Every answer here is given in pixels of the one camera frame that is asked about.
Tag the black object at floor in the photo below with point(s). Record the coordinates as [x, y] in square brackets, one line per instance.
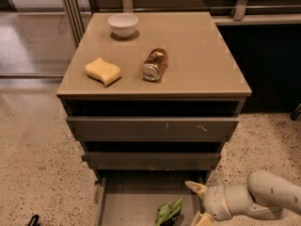
[34, 221]

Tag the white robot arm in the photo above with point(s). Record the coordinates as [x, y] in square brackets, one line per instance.
[265, 196]

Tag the metal rail frame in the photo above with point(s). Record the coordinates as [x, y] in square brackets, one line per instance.
[225, 11]

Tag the grey middle drawer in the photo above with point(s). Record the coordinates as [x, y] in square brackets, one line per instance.
[151, 161]

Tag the white ceramic bowl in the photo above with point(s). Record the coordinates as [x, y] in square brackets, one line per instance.
[123, 25]

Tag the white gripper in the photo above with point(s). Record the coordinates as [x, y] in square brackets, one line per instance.
[213, 201]

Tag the green rice chip bag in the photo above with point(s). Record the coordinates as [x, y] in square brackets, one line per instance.
[168, 213]

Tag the dark object right edge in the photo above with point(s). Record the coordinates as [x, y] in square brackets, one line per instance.
[296, 113]

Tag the grey open bottom drawer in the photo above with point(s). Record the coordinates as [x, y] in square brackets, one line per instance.
[132, 198]

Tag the crushed golden soda can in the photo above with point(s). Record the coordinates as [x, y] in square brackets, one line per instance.
[155, 65]

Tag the grey drawer cabinet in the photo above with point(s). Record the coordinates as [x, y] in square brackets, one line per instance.
[201, 80]

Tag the yellow sponge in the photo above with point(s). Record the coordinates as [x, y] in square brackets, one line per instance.
[103, 71]

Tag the grey top drawer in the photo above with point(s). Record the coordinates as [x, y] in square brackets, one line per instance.
[145, 129]

